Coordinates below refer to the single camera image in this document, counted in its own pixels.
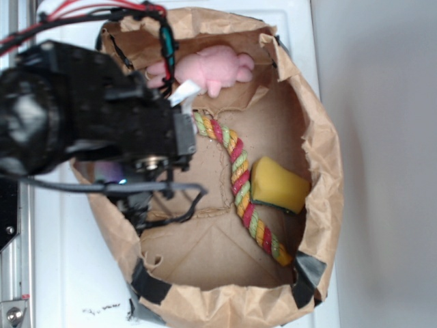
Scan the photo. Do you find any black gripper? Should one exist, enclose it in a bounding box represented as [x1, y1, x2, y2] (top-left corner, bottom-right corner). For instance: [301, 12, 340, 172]
[102, 73, 198, 236]

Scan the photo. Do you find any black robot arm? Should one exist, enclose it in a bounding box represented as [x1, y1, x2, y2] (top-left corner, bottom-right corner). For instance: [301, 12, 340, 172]
[1, 41, 206, 232]

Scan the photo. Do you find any pink plush bunny toy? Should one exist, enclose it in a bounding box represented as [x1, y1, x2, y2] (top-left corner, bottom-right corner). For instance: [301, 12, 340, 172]
[144, 46, 255, 99]

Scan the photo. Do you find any yellow sponge with green pad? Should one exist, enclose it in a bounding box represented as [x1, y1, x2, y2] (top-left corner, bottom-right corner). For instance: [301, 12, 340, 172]
[251, 156, 311, 214]

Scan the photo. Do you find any brown paper bag tray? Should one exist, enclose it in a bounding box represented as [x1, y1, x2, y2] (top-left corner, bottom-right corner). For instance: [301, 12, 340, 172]
[88, 7, 343, 327]

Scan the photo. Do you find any multicolour twisted rope toy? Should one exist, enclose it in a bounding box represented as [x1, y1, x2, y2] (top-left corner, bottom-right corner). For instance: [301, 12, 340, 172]
[194, 112, 293, 267]

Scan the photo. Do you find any black metal bracket with bolts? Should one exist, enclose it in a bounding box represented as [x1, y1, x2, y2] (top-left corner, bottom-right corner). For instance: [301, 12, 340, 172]
[0, 177, 20, 251]

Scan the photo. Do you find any black and red cable bundle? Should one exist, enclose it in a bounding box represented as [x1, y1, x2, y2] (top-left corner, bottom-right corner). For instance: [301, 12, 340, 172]
[0, 0, 208, 226]

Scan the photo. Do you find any silver aluminium rail frame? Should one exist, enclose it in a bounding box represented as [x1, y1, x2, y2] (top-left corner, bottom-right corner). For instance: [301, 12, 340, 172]
[1, 1, 38, 327]

